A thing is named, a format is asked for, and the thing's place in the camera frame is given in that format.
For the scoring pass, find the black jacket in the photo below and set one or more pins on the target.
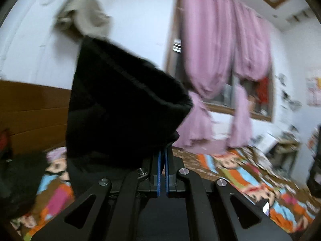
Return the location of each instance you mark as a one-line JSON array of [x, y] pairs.
[[122, 112]]

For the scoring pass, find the left pink curtain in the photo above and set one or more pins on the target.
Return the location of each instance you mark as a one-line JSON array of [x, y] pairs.
[[207, 46]]

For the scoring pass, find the dark clothes pile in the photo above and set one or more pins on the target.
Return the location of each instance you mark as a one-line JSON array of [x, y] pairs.
[[21, 175]]

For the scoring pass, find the red hanging tassel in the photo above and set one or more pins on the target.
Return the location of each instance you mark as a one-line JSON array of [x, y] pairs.
[[263, 91]]

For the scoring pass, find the wooden framed window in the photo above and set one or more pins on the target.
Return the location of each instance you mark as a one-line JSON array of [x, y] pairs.
[[220, 104]]

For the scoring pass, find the right pink curtain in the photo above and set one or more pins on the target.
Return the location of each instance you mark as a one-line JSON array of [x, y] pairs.
[[252, 63]]

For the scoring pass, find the wooden headboard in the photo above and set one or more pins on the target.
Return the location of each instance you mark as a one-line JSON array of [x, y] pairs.
[[35, 115]]

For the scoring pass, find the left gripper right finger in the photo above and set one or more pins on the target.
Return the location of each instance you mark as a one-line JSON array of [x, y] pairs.
[[217, 210]]

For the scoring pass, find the wooden side shelf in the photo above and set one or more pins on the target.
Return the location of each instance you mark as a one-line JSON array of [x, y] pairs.
[[284, 154]]

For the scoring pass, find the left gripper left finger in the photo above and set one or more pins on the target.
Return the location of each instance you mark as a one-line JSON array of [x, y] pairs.
[[108, 210]]

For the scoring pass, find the brown cartoon bedspread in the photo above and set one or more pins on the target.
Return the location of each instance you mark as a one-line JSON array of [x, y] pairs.
[[291, 207]]

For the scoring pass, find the pink curtain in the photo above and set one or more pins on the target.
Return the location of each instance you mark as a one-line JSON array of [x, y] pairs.
[[252, 63], [207, 46]]

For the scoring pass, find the beige cloth on wall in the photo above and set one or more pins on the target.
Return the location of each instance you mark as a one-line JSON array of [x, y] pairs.
[[86, 17]]

